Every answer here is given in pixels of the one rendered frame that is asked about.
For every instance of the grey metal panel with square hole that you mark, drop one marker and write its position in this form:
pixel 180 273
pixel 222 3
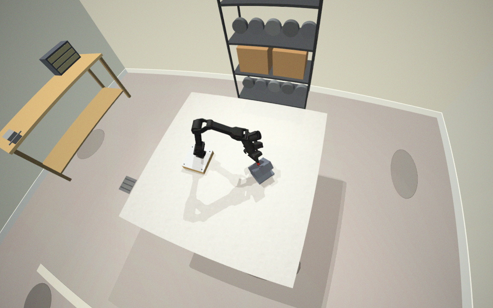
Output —
pixel 263 171

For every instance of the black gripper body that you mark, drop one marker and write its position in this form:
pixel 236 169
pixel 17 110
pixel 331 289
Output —
pixel 249 148

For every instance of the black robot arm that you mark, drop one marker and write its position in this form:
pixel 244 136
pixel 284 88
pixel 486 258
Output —
pixel 236 133

